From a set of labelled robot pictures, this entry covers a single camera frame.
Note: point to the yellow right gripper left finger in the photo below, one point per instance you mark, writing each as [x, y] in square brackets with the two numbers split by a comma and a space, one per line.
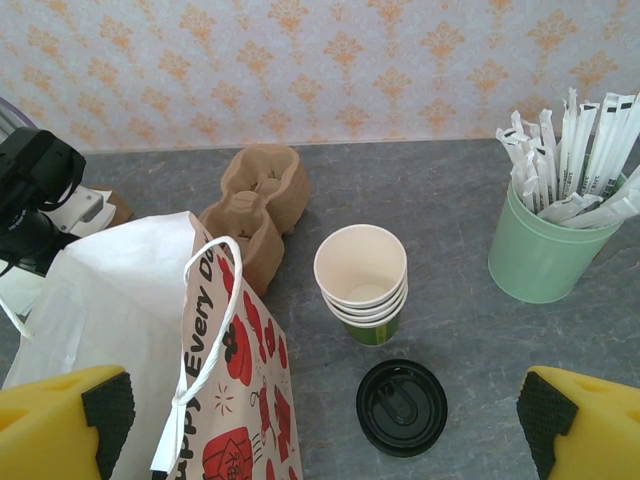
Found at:
[50, 430]

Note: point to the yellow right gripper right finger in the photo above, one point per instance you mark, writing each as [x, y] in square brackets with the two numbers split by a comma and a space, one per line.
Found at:
[590, 430]

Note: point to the red white paper gift bag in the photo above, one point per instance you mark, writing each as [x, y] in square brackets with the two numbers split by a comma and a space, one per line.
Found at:
[240, 350]

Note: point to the mint green straw holder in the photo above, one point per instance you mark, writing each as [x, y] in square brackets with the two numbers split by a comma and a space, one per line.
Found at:
[540, 260]

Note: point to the black plastic lid stack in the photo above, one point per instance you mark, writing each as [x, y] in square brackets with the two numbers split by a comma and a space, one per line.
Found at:
[400, 407]

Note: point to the brown pulp cup carrier stack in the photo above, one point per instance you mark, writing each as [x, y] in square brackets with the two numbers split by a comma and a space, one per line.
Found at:
[260, 235]

